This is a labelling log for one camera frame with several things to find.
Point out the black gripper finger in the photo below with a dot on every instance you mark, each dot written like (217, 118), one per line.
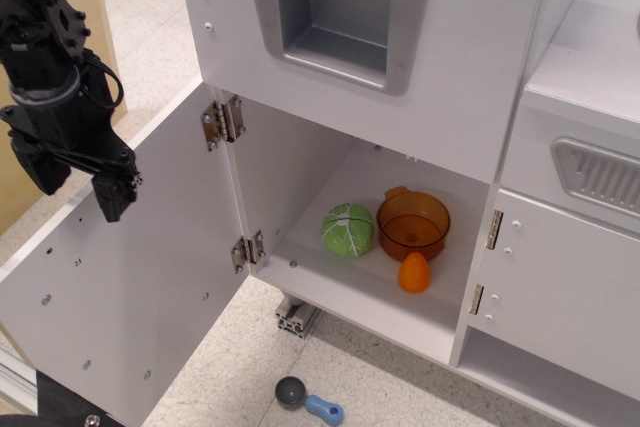
(114, 194)
(46, 172)

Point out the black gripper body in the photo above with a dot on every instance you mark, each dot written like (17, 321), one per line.
(73, 122)

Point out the white low fridge door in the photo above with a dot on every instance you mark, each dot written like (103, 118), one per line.
(113, 311)

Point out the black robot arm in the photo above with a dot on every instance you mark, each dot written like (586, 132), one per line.
(41, 40)

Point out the upper silver door hinge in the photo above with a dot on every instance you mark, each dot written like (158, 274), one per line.
(223, 122)

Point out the silver door hinge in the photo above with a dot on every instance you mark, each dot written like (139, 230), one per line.
(248, 251)
(223, 122)

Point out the lower silver door hinge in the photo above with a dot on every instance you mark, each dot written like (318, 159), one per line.
(248, 251)

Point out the light wooden board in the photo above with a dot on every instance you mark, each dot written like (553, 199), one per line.
(18, 193)

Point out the aluminium extrusion foot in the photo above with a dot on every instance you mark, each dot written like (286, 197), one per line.
(297, 317)

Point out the green toy cabbage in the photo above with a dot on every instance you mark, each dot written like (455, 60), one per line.
(347, 230)

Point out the grey blue toy scoop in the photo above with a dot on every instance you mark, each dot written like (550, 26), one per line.
(291, 394)

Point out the orange translucent toy pot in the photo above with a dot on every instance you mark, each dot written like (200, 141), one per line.
(412, 221)

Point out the grey ice dispenser recess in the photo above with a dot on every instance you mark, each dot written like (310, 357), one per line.
(371, 43)

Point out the orange toy carrot piece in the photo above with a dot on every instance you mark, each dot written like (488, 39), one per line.
(414, 275)

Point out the white toy kitchen cabinet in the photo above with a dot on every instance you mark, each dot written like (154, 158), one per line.
(494, 83)

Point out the lower brass oven hinge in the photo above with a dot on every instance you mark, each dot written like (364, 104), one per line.
(476, 299)

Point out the brass oven hinge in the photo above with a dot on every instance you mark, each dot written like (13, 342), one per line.
(494, 230)
(476, 299)

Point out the upper brass oven hinge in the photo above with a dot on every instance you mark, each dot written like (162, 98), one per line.
(494, 230)

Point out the white oven cabinet door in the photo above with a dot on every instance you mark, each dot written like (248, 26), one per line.
(565, 290)

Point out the grey vent grille panel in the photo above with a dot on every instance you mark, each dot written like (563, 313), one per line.
(598, 175)

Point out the aluminium frame rail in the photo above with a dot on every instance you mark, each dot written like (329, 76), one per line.
(18, 384)

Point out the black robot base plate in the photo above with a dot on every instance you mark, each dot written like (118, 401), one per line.
(59, 406)

